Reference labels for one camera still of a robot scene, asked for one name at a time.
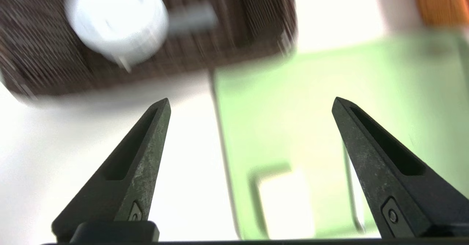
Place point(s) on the white tape roll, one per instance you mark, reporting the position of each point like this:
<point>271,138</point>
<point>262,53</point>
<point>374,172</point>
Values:
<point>117,18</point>

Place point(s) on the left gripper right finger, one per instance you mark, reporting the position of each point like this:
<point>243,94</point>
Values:
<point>406,197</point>

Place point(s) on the dark brown wicker basket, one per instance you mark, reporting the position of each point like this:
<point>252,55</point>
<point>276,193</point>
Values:
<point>227,36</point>

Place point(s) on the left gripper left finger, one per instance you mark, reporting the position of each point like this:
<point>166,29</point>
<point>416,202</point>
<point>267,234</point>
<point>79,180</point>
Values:
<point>121,186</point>

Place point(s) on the white sponge block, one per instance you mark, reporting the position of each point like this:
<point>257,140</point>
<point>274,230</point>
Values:
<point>287,204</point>

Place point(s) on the orange wicker basket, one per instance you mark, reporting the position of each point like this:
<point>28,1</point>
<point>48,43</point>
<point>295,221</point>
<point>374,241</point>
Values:
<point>443,3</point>

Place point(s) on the light green plastic tray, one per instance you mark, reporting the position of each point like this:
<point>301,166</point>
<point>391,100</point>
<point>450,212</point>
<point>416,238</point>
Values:
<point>293,109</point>

